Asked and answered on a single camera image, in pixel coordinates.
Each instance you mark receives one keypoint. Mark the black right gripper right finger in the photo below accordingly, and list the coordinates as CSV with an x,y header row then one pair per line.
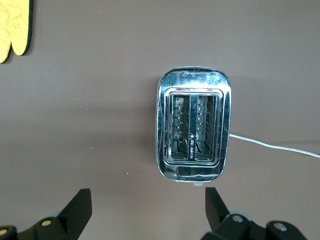
x,y
217,215

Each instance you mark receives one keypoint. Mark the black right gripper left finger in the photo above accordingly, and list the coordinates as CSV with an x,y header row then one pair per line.
x,y
72,215

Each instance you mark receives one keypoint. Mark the chrome and beige toaster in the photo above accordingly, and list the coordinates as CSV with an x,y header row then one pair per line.
x,y
167,125

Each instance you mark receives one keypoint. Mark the yellow quilted oven mitt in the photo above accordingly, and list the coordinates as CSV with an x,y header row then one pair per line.
x,y
15,27

